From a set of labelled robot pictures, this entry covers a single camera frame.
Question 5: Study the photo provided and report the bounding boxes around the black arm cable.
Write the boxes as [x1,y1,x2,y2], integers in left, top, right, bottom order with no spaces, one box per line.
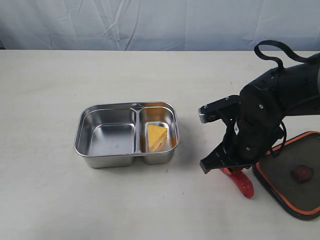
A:
[253,40,312,72]

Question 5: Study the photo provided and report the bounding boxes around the red sausage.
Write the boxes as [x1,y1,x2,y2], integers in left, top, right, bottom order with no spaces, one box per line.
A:
[220,167,255,199]

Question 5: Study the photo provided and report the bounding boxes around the dark lid with orange seal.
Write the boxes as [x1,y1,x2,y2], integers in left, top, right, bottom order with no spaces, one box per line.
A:
[252,131,320,221]

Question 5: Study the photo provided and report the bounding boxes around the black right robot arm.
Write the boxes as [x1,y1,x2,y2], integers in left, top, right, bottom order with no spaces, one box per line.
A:
[198,53,320,173]

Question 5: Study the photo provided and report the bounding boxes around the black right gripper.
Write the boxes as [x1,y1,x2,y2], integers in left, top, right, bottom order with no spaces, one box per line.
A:
[200,86,285,174]

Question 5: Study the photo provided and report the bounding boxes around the yellow cheese wedge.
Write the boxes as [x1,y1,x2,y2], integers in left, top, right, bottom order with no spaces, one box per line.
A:
[147,124,168,152]

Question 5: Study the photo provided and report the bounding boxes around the blue-grey backdrop curtain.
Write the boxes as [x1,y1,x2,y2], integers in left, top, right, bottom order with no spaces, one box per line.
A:
[0,0,320,51]

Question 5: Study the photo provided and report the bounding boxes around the stainless steel lunch box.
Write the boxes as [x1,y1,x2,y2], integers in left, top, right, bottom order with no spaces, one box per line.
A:
[74,101,179,169]

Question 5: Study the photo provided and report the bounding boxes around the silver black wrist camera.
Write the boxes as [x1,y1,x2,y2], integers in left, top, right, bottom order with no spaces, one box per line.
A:
[198,95,240,125]

